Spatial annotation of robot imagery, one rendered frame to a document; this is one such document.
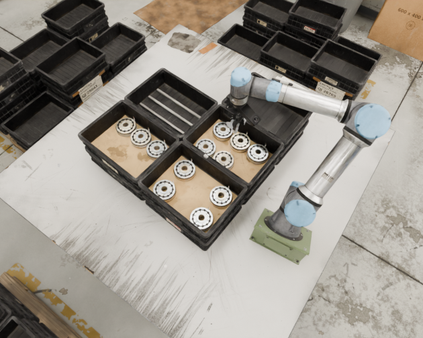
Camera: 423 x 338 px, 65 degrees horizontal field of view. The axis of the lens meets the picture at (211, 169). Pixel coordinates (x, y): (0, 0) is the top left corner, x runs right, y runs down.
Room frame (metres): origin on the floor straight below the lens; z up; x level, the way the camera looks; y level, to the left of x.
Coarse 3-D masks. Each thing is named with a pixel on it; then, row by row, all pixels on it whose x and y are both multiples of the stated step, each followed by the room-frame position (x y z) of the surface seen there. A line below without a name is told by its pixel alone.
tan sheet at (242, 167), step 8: (208, 136) 0.99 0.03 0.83; (216, 144) 0.95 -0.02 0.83; (224, 144) 0.95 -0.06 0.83; (216, 152) 0.90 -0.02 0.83; (232, 152) 0.90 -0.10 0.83; (224, 160) 0.85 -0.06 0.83; (240, 160) 0.86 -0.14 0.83; (248, 160) 0.86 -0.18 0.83; (232, 168) 0.81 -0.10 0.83; (240, 168) 0.81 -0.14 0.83; (248, 168) 0.82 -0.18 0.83; (256, 168) 0.82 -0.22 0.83; (240, 176) 0.77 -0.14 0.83; (248, 176) 0.77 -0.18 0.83
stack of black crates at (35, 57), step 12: (36, 36) 2.11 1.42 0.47; (48, 36) 2.18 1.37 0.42; (60, 36) 2.11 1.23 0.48; (24, 48) 2.00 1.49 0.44; (36, 48) 2.07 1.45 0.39; (48, 48) 2.09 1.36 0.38; (24, 60) 1.94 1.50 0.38; (36, 60) 1.94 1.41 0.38; (36, 72) 1.75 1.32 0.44; (36, 84) 1.72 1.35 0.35
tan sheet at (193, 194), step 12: (156, 180) 0.72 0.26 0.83; (192, 180) 0.73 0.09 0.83; (204, 180) 0.73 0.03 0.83; (180, 192) 0.66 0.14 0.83; (192, 192) 0.67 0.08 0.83; (204, 192) 0.67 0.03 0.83; (180, 204) 0.61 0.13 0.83; (192, 204) 0.61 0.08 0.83; (204, 204) 0.61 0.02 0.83; (216, 216) 0.56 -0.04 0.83
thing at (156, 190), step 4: (160, 180) 0.70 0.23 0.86; (164, 180) 0.71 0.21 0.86; (168, 180) 0.71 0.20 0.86; (156, 184) 0.68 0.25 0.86; (160, 184) 0.68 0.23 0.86; (168, 184) 0.69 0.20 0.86; (172, 184) 0.69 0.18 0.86; (156, 188) 0.66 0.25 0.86; (172, 188) 0.67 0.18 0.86; (156, 192) 0.64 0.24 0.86; (168, 192) 0.64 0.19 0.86; (172, 192) 0.65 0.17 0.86; (160, 196) 0.62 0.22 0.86; (164, 196) 0.62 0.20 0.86; (168, 196) 0.63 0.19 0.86
